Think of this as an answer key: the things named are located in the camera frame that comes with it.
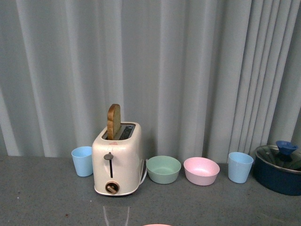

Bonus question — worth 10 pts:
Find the pink plate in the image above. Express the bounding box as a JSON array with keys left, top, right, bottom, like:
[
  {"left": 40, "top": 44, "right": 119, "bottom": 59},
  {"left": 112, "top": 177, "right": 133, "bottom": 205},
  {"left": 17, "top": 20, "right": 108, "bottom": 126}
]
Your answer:
[{"left": 143, "top": 224, "right": 171, "bottom": 226}]

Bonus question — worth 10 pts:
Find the toasted bread slice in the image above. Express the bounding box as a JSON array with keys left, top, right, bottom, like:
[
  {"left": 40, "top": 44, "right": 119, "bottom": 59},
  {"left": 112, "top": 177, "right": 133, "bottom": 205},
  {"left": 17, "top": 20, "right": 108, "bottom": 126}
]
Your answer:
[{"left": 107, "top": 104, "right": 121, "bottom": 140}]

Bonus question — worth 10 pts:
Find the green bowl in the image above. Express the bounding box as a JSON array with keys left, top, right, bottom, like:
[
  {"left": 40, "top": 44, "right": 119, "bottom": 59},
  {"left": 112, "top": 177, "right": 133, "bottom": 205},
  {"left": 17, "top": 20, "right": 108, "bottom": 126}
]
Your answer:
[{"left": 146, "top": 156, "right": 182, "bottom": 185}]

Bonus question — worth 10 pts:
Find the cream white toaster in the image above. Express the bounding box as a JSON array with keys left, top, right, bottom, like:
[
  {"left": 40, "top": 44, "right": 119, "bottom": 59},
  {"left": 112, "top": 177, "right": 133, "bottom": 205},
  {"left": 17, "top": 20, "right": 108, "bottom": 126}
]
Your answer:
[{"left": 92, "top": 122, "right": 145, "bottom": 196}]

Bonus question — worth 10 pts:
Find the pink bowl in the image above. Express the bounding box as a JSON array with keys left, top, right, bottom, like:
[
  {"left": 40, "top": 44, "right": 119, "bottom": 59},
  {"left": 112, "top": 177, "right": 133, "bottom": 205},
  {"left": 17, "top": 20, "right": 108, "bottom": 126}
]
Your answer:
[{"left": 183, "top": 157, "right": 220, "bottom": 186}]

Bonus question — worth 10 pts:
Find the light blue cup left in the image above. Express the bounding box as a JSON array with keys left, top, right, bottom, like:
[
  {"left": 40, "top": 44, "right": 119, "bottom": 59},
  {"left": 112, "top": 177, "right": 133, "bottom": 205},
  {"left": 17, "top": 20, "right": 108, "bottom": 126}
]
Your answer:
[{"left": 71, "top": 146, "right": 93, "bottom": 177}]

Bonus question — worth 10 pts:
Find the light blue cup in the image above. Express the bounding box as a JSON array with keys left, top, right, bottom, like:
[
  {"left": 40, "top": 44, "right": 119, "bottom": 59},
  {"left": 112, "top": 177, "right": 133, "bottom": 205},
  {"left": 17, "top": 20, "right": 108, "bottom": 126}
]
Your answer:
[
  {"left": 71, "top": 146, "right": 93, "bottom": 177},
  {"left": 228, "top": 152, "right": 253, "bottom": 184}
]

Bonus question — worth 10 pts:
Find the light blue cup right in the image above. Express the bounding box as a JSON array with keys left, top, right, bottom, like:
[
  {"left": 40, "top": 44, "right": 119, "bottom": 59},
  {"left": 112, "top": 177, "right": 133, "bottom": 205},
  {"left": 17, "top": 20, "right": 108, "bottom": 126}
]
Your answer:
[{"left": 228, "top": 152, "right": 253, "bottom": 184}]

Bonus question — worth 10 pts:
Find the glass lid blue knob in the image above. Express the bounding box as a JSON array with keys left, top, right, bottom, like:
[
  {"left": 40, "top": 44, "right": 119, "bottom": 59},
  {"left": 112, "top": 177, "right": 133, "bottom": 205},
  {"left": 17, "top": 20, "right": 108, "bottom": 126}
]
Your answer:
[{"left": 255, "top": 140, "right": 301, "bottom": 174}]

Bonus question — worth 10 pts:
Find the dark blue saucepan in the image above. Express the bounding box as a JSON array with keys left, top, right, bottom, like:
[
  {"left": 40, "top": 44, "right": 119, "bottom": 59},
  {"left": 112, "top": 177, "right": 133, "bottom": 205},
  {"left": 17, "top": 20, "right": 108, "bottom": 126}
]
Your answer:
[{"left": 253, "top": 151, "right": 301, "bottom": 196}]

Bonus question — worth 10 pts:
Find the white toaster power cord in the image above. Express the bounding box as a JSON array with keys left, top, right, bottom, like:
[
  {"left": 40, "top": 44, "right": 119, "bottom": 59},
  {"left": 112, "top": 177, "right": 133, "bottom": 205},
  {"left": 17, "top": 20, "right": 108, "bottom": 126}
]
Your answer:
[{"left": 138, "top": 159, "right": 148, "bottom": 188}]

